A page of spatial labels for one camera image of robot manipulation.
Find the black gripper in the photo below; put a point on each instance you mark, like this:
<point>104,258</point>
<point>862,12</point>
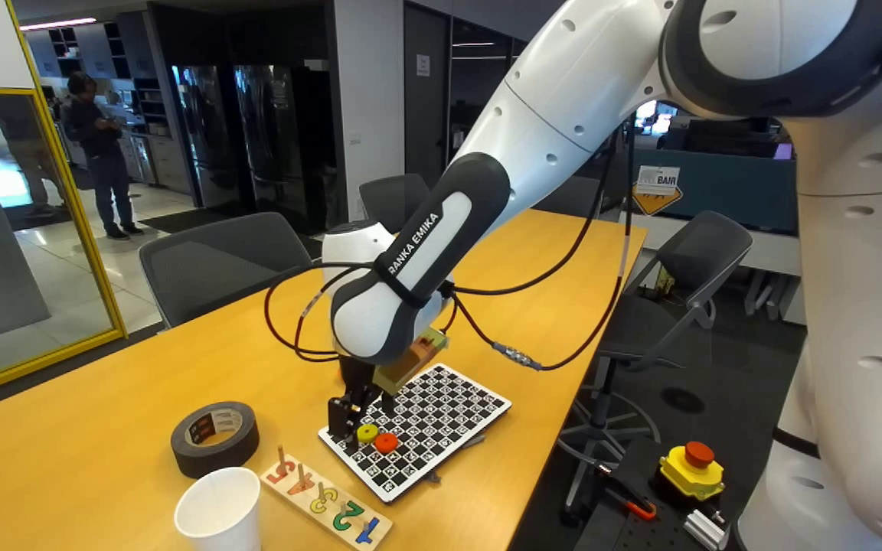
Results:
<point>365,384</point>

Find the yellow wooden disc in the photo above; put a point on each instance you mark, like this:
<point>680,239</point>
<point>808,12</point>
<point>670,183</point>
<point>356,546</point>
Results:
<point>365,431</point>

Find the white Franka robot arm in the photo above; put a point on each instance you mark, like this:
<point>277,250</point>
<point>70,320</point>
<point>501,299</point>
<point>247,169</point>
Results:
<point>848,308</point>

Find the white paper cup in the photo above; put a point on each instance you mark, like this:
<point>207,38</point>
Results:
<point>219,515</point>

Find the orange wooden disc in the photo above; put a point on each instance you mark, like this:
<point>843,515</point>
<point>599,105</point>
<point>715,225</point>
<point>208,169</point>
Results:
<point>388,445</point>

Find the black white checkered calibration board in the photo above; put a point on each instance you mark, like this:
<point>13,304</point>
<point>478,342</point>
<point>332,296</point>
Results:
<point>441,413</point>

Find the wooden number puzzle board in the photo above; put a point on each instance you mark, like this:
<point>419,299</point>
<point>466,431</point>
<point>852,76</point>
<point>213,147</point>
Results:
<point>323,504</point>

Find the black tape roll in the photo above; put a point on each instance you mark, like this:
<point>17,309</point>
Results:
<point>216,442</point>

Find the grey office chair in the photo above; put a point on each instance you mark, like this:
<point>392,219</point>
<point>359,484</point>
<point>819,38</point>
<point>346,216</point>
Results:
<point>220,260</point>
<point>706,250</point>
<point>389,196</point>

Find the yellow red emergency stop button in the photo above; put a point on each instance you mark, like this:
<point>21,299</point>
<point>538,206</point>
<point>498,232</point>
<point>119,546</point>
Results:
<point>694,471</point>

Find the person in corridor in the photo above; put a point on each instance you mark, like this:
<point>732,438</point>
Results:
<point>104,142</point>

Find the yellow framed glass partition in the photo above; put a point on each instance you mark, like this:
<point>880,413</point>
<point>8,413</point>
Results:
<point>13,256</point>

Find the small white box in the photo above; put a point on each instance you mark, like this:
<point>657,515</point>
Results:
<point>706,528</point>

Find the orange white sign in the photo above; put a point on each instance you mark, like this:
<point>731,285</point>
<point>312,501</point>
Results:
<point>657,194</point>

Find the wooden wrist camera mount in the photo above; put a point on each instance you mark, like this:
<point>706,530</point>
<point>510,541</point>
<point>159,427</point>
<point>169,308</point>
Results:
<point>415,362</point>

